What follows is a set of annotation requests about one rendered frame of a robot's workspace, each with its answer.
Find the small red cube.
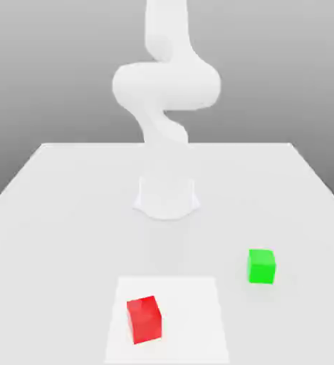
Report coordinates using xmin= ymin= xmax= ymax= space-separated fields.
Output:
xmin=126 ymin=295 xmax=163 ymax=345

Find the small green cube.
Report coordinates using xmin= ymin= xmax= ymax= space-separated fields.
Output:
xmin=246 ymin=248 xmax=277 ymax=285

